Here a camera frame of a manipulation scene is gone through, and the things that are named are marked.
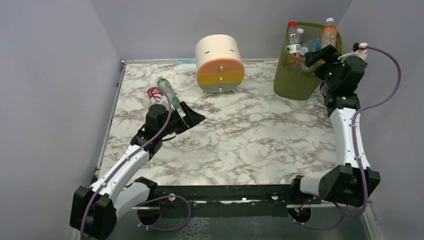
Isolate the red label Nongfu bottle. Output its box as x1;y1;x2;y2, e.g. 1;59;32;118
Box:
285;21;302;58

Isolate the orange label bottle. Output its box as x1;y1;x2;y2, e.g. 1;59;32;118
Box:
320;17;338;49

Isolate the small red label bottle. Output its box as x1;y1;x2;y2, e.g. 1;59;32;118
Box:
147;87;165;105

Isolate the green tea bottle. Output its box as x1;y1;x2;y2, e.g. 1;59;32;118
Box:
157;76;181;109

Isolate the blue label clear bottle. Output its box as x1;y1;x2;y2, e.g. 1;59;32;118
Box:
299;38;321;56

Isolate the dark green label bottle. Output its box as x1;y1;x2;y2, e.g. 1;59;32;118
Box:
295;28;304;38

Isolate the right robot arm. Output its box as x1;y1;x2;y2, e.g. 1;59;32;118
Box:
291;42;381;207

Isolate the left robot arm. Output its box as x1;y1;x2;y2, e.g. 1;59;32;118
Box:
69;102;206;240

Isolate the green plastic waste bin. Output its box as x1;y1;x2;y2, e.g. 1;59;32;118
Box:
273;21;324;101

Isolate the cream round drawer cabinet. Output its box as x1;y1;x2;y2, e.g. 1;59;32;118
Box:
194;34;245;94

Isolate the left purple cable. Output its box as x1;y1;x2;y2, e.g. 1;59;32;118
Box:
79;86;192;240

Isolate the purple cable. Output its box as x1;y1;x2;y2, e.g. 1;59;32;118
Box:
286;45;402;231
79;86;192;240

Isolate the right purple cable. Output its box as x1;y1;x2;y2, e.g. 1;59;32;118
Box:
286;45;402;231

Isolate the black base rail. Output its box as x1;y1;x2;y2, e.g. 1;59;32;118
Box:
78;184;373;220

